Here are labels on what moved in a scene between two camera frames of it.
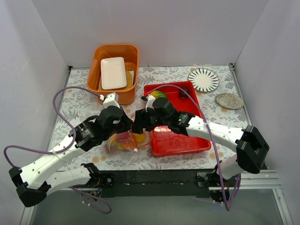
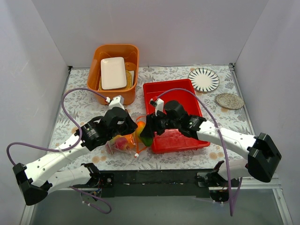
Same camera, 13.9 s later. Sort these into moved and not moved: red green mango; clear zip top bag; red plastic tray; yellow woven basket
Moved: red green mango
Not moved: red plastic tray; yellow woven basket; clear zip top bag
